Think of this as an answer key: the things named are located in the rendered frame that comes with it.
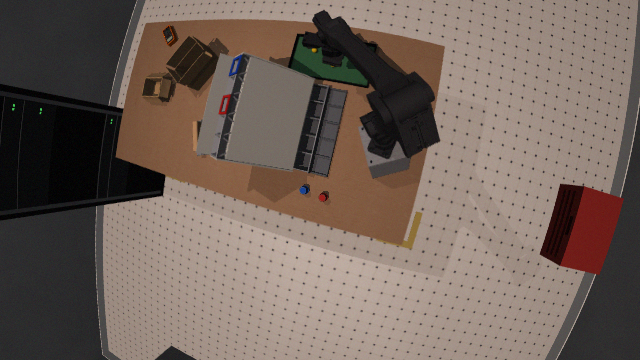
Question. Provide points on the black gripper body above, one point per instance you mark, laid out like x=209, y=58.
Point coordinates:
x=335, y=60

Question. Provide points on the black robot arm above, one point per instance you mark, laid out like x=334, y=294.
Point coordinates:
x=407, y=106

